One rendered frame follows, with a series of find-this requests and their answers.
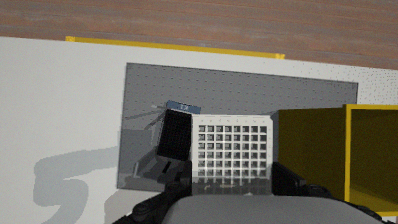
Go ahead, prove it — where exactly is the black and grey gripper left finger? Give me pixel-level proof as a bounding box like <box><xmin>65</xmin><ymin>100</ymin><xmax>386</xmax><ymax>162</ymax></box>
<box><xmin>112</xmin><ymin>160</ymin><xmax>193</xmax><ymax>224</ymax></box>

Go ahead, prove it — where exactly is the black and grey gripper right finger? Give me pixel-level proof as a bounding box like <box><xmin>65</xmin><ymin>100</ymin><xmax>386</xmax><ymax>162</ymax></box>
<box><xmin>272</xmin><ymin>162</ymin><xmax>396</xmax><ymax>224</ymax></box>

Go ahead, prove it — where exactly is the yellow open-top bin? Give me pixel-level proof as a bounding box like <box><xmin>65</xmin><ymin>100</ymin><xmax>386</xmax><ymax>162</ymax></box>
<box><xmin>278</xmin><ymin>104</ymin><xmax>398</xmax><ymax>217</ymax></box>

